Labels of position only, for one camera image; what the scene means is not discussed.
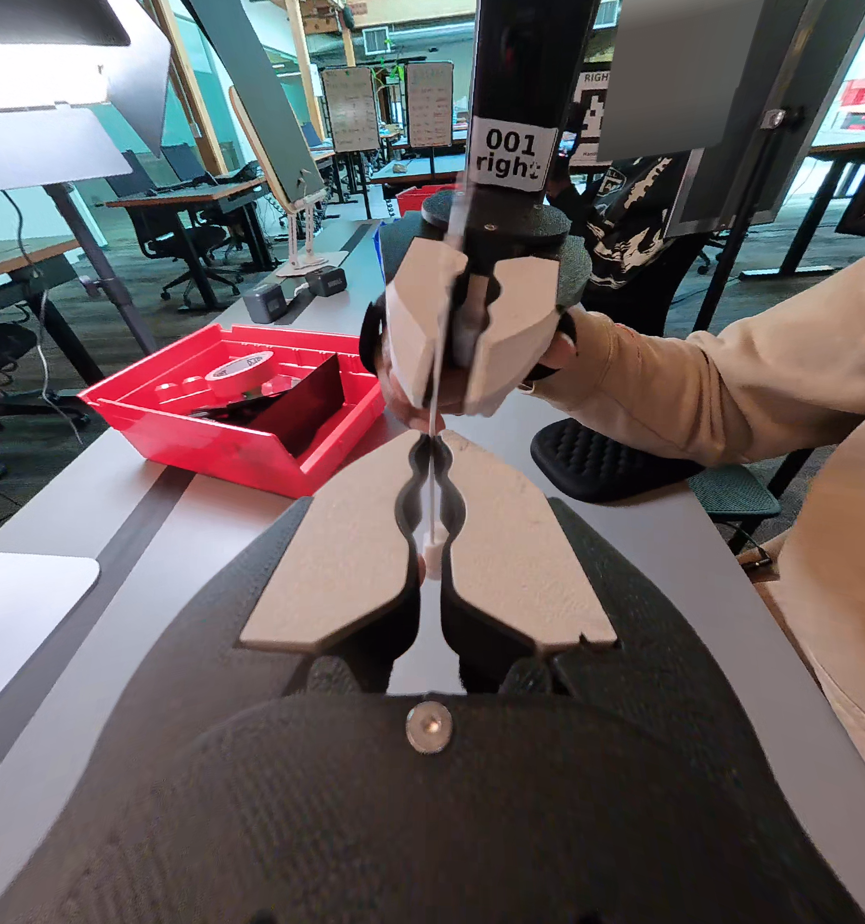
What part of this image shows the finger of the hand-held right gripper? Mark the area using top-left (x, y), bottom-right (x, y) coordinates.
top-left (384, 237), bottom-right (471, 409)
top-left (463, 256), bottom-right (563, 418)

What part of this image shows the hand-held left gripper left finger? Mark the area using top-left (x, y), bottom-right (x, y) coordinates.
top-left (239, 431), bottom-right (433, 654)

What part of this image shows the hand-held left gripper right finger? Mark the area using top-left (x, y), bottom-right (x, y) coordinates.
top-left (438, 431), bottom-right (619, 654)

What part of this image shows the white cable with plug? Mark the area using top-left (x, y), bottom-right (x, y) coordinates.
top-left (419, 184), bottom-right (469, 578)

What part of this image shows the black plate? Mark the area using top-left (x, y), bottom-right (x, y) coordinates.
top-left (248, 352), bottom-right (348, 459)

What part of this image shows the red tape roll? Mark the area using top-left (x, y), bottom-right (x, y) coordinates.
top-left (205, 352), bottom-right (278, 398)

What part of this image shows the person's right forearm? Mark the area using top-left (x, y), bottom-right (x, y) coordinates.
top-left (526, 242), bottom-right (865, 470)

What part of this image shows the person's right hand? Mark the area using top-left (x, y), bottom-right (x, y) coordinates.
top-left (374, 334), bottom-right (579, 434)

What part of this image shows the easel whiteboard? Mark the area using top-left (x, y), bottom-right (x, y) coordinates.
top-left (320, 66), bottom-right (381, 154)
top-left (405, 61), bottom-right (455, 149)

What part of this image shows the wooden easel stand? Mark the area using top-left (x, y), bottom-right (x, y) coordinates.
top-left (277, 198), bottom-right (351, 280)

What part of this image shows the dark grey box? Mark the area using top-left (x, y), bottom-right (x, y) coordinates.
top-left (243, 283), bottom-right (287, 324)

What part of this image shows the black office chair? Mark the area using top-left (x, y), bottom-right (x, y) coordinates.
top-left (125, 148), bottom-right (245, 308)

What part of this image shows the background wooden desk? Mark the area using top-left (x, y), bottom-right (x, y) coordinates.
top-left (0, 237), bottom-right (87, 391)
top-left (103, 177), bottom-right (269, 290)

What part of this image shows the black panel on tripod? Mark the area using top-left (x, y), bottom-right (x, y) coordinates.
top-left (663, 0), bottom-right (865, 333)

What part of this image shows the grey upright panel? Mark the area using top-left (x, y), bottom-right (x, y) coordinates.
top-left (183, 0), bottom-right (326, 210)

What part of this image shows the person's beige hoodie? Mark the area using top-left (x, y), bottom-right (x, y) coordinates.
top-left (761, 393), bottom-right (865, 802)

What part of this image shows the studio light panel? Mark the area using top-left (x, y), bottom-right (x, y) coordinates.
top-left (0, 0), bottom-right (173, 196)

